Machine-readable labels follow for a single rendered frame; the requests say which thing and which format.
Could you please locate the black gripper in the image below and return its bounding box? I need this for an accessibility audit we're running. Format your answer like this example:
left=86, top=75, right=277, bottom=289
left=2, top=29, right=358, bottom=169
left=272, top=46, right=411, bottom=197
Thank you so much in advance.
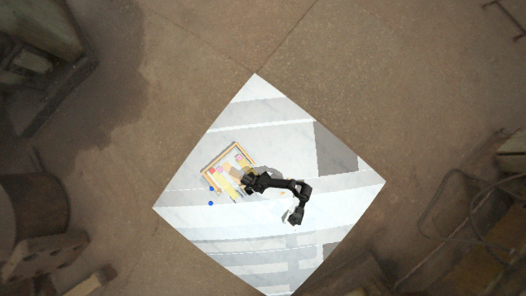
left=244, top=171, right=271, bottom=196

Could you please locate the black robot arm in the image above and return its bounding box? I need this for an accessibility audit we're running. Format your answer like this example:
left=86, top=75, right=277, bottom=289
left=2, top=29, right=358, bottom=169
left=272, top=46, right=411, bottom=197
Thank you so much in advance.
left=240, top=172, right=313, bottom=226

